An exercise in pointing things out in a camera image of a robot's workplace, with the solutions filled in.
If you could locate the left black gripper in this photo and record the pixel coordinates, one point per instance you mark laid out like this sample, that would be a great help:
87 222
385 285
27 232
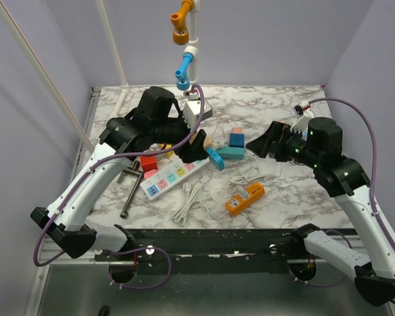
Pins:
195 151

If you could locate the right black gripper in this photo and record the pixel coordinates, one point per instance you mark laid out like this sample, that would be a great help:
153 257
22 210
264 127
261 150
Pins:
263 144

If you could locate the light blue plug adapter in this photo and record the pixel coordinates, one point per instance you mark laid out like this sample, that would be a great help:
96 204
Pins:
215 159

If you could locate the red cube socket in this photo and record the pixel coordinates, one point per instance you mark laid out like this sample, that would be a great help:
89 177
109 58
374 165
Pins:
148 163

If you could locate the pink cube socket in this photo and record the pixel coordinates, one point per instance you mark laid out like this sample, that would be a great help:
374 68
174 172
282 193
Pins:
283 125

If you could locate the yellow cube socket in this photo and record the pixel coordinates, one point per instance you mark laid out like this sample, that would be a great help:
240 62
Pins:
164 147

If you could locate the wooden cube socket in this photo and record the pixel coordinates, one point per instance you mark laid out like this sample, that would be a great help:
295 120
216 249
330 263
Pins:
207 143

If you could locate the pink plug adapter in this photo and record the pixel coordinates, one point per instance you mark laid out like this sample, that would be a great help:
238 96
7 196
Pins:
150 173

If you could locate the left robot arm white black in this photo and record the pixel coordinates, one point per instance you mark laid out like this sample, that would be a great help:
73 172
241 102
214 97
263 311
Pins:
64 220

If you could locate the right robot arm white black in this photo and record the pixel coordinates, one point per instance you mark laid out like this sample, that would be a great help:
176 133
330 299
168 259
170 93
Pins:
347 183

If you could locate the dark blue cube socket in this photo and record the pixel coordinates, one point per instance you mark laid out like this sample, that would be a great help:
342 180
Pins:
237 140

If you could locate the salmon plug on blue cube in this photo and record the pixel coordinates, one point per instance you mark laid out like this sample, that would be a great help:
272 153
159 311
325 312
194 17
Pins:
236 130

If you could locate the teal USB power strip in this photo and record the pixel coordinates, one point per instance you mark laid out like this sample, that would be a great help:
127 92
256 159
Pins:
231 153

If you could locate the white long power strip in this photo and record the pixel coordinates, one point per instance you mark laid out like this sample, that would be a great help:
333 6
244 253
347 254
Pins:
169 176

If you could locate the blue valve fitting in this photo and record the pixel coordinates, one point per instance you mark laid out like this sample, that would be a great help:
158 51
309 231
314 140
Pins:
181 74

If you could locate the orange power strip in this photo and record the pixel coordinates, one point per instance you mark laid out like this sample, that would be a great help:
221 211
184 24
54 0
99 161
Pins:
239 203

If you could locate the orange valve fitting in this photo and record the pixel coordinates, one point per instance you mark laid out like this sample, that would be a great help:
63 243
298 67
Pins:
180 32

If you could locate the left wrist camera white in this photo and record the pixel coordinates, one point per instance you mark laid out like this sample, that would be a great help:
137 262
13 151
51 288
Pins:
192 109

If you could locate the dark metal T-handle tool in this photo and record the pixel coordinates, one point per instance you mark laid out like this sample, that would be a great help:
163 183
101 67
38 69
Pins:
135 171

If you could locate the black mounting rail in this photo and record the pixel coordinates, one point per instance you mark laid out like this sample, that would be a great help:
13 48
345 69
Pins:
211 251

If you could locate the white PVC pipe frame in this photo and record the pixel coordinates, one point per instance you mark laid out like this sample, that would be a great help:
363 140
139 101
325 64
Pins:
36 65

